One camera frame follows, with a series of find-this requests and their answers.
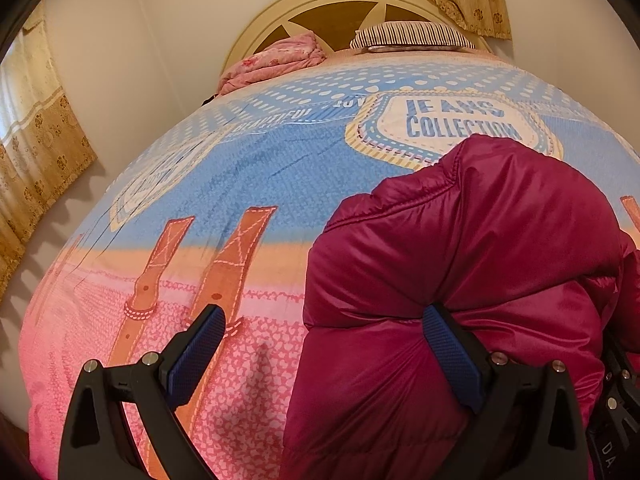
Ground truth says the maroon puffer jacket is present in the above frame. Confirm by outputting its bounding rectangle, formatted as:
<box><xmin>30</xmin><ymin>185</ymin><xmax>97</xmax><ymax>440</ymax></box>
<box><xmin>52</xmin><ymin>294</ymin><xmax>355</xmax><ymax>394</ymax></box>
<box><xmin>281</xmin><ymin>133</ymin><xmax>640</xmax><ymax>480</ymax></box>

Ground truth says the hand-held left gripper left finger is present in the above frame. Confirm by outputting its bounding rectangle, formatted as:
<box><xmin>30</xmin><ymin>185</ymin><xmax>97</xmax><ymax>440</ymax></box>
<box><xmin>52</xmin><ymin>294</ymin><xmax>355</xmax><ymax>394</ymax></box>
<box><xmin>58</xmin><ymin>304</ymin><xmax>227</xmax><ymax>480</ymax></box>

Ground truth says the bed with pink-blue bedspread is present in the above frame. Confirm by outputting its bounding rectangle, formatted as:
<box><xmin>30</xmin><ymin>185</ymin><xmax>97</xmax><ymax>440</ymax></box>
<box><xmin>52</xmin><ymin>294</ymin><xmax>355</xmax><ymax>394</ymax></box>
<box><xmin>17</xmin><ymin>52</ymin><xmax>640</xmax><ymax>480</ymax></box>

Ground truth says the striped pillow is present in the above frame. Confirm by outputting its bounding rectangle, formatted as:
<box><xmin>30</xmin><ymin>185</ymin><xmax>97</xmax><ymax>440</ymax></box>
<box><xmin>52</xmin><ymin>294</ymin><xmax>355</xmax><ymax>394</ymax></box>
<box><xmin>349</xmin><ymin>20</ymin><xmax>476</xmax><ymax>53</ymax></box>

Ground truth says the cream wooden headboard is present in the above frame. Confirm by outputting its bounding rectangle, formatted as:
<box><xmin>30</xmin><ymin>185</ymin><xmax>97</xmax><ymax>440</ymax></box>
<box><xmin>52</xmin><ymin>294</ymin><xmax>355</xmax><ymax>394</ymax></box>
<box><xmin>220</xmin><ymin>0</ymin><xmax>493</xmax><ymax>83</ymax></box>

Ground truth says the pink folded quilt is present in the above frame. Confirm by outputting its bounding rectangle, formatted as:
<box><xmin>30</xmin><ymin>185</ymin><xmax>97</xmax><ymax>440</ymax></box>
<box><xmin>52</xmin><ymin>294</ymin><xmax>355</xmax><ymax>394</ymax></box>
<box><xmin>218</xmin><ymin>31</ymin><xmax>326</xmax><ymax>96</ymax></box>

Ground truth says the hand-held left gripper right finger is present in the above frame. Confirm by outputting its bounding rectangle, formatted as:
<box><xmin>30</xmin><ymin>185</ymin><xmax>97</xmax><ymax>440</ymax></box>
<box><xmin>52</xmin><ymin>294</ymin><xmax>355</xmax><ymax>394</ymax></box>
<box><xmin>422</xmin><ymin>303</ymin><xmax>587</xmax><ymax>480</ymax></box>

